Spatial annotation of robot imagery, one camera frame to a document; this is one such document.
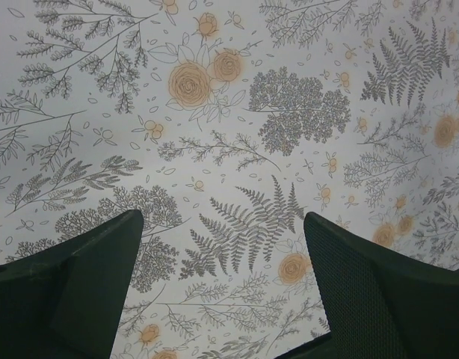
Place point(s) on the floral patterned table mat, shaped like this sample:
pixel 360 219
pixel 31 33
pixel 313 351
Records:
pixel 224 123

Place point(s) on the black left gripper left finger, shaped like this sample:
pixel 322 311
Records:
pixel 66 301

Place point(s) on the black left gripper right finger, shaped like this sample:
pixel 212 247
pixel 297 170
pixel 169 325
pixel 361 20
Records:
pixel 378 303

